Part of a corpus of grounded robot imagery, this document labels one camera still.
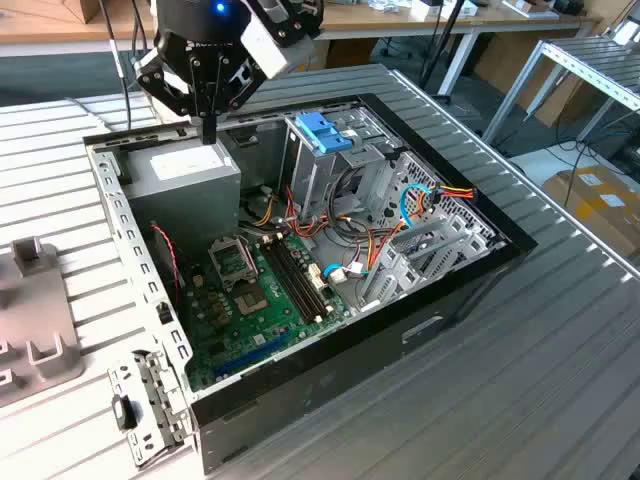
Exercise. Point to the black open PC case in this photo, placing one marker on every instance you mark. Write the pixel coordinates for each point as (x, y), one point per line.
(350, 380)

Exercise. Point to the black latch tab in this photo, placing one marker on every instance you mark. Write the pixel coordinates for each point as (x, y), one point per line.
(124, 412)

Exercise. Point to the black tripod stand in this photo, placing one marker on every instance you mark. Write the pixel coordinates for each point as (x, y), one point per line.
(439, 47)

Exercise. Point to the grey parts rack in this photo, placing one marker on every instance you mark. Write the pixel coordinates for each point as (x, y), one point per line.
(35, 300)

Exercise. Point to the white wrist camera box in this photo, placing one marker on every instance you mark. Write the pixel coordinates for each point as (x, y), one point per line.
(265, 47)

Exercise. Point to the metal expansion card retainer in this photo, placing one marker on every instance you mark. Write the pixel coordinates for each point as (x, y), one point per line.
(150, 400)

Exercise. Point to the blue expansion slot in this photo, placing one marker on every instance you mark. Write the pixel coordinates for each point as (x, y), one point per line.
(250, 356)

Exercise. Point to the green motherboard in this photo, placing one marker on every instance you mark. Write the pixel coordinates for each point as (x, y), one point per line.
(235, 345)

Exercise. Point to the grey metal disk bay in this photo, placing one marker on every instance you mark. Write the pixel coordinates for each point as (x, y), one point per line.
(440, 260)

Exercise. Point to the grey power supply unit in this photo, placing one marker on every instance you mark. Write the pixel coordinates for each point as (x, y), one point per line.
(185, 200)

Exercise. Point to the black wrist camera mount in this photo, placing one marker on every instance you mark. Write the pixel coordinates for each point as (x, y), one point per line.
(300, 20)

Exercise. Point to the grey metal drive cage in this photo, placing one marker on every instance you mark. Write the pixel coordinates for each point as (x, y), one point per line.
(310, 175)

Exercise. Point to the black RAM slot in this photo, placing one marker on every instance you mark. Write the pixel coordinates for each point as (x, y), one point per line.
(302, 275)
(287, 282)

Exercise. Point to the blue plastic drive latch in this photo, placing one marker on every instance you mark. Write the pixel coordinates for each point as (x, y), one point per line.
(325, 135)

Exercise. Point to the labelled brown cardboard box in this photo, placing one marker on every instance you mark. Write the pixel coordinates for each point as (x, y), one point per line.
(590, 210)

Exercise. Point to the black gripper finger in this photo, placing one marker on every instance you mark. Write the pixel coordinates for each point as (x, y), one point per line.
(235, 85)
(165, 80)

